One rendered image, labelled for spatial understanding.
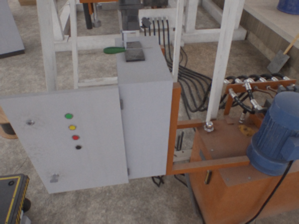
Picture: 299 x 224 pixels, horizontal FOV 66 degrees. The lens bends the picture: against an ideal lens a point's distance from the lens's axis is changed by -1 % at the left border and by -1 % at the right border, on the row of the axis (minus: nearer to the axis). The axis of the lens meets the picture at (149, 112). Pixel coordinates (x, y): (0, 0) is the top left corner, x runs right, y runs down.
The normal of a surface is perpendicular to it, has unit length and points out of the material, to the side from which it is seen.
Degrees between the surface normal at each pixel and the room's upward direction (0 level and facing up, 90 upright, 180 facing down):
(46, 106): 90
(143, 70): 0
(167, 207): 0
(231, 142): 0
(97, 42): 90
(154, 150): 90
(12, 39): 90
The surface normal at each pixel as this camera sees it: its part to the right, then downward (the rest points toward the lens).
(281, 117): -0.86, 0.33
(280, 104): -0.39, -0.68
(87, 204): 0.00, -0.75
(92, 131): 0.16, 0.65
